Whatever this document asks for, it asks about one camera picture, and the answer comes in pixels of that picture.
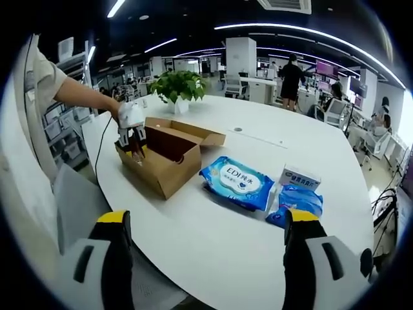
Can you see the ceiling air conditioner unit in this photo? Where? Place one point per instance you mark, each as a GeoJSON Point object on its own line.
{"type": "Point", "coordinates": [284, 6]}

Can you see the purple wall screen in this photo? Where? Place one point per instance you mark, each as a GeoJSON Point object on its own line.
{"type": "Point", "coordinates": [327, 68]}

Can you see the blue wet wipes pack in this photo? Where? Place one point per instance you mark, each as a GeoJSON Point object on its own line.
{"type": "Point", "coordinates": [235, 181]}

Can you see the white office chair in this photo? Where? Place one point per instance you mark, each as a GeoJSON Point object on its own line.
{"type": "Point", "coordinates": [334, 113]}
{"type": "Point", "coordinates": [234, 84]}

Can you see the brown cardboard shoe box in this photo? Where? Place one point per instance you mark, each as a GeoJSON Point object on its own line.
{"type": "Point", "coordinates": [174, 174]}

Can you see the shelf with white bins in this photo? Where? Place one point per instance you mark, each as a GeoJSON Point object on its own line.
{"type": "Point", "coordinates": [61, 129]}

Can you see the grey mesh office chair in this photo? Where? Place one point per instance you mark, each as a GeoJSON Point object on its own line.
{"type": "Point", "coordinates": [77, 200]}

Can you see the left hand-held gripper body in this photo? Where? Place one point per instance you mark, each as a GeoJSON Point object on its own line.
{"type": "Point", "coordinates": [132, 114]}

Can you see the white medicine box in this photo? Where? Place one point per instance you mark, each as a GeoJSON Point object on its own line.
{"type": "Point", "coordinates": [300, 176]}

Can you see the blue floral soft pack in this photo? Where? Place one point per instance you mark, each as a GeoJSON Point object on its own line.
{"type": "Point", "coordinates": [300, 200]}

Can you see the green plant in white pot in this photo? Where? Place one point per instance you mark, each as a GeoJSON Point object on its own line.
{"type": "Point", "coordinates": [177, 84]}

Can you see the dark screen on stand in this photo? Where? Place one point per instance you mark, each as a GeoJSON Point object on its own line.
{"type": "Point", "coordinates": [358, 85]}

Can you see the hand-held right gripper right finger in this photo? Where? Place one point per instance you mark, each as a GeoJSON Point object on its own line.
{"type": "Point", "coordinates": [300, 258]}

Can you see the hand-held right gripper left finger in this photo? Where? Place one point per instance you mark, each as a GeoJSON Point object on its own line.
{"type": "Point", "coordinates": [116, 258]}

